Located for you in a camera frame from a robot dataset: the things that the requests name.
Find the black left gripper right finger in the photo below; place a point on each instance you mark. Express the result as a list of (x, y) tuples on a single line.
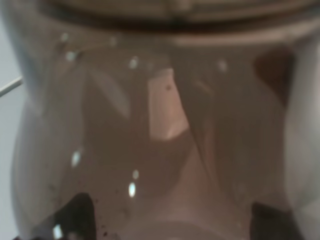
[(269, 223)]

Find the clear brownish plastic bottle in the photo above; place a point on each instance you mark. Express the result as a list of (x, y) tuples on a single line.
[(175, 116)]

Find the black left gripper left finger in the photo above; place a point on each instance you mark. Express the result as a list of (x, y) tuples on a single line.
[(74, 221)]

